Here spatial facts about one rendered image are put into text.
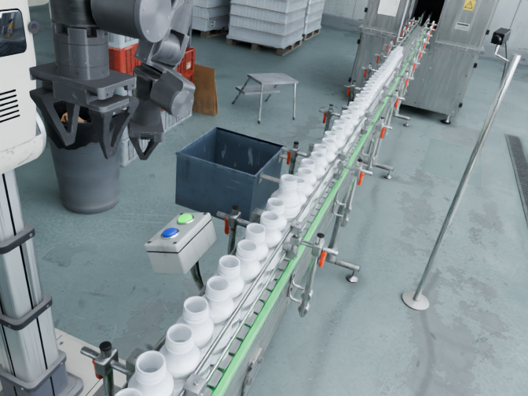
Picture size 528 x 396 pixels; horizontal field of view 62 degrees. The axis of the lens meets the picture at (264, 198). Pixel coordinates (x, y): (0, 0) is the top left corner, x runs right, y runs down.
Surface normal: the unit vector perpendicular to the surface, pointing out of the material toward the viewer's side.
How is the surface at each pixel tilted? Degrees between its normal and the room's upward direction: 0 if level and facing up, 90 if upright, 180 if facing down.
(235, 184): 90
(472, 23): 90
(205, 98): 99
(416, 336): 0
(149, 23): 90
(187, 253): 70
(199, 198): 90
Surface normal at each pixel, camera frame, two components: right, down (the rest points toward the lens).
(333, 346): 0.13, -0.85
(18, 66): 0.92, 0.29
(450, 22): -0.37, 0.44
